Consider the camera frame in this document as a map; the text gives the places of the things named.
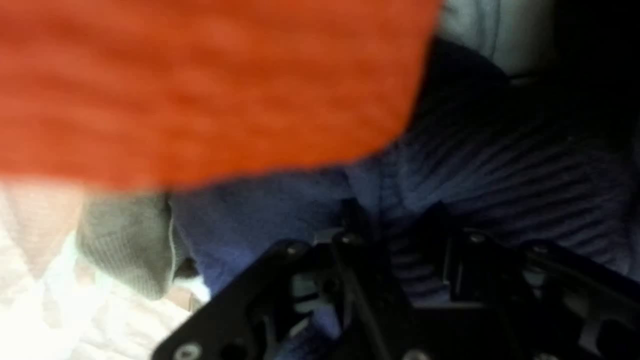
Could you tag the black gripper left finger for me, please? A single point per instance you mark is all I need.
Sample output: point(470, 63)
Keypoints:
point(287, 306)

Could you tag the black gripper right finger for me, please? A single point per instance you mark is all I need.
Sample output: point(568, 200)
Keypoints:
point(527, 306)

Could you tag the dark navy garment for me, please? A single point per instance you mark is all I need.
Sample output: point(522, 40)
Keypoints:
point(480, 166)

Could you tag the floral bag with red sides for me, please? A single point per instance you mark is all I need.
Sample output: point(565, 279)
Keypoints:
point(47, 313)

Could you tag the grey knit cloth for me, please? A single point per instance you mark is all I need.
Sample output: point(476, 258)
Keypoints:
point(130, 241)

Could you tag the orange knit cloth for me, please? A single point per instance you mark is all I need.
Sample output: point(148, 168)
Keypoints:
point(200, 86)

